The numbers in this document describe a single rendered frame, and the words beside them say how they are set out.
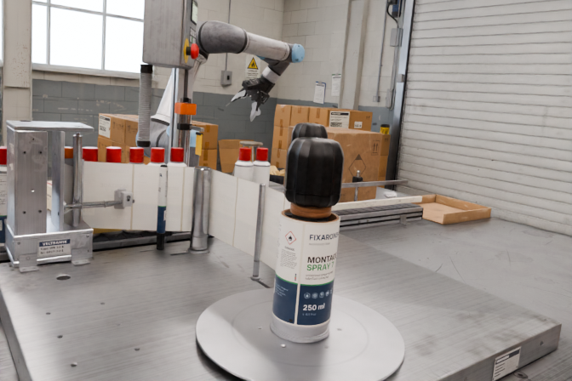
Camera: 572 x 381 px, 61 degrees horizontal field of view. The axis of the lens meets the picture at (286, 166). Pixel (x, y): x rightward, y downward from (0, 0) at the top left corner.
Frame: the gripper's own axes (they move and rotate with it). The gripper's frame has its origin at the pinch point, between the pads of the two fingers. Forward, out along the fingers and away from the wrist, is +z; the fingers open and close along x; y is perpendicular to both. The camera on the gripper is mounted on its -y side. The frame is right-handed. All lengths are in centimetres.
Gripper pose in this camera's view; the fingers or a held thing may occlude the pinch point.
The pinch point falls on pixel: (239, 111)
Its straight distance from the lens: 228.1
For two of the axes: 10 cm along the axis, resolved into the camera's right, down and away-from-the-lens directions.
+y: 4.7, 0.8, 8.8
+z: -6.1, 7.4, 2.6
